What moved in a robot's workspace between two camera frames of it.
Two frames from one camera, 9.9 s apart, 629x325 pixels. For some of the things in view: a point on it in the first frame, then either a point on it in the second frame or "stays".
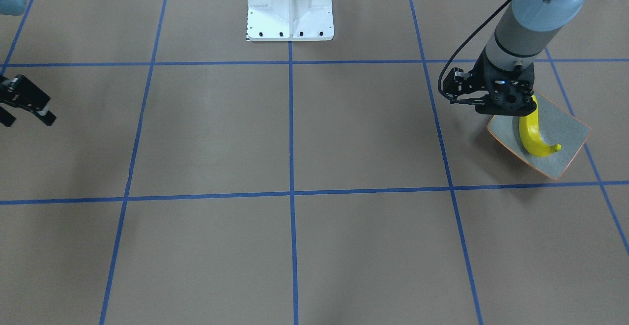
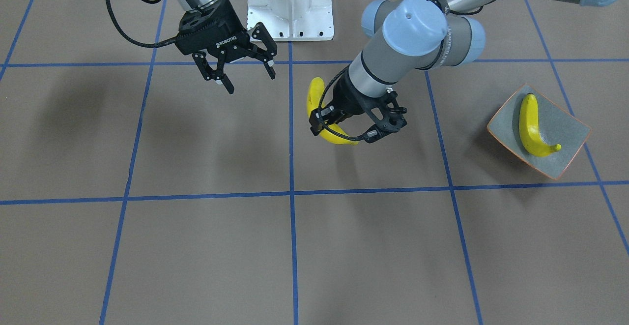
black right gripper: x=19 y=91 → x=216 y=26
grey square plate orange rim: x=557 y=127 stays
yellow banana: x=531 y=136 stays
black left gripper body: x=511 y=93 → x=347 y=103
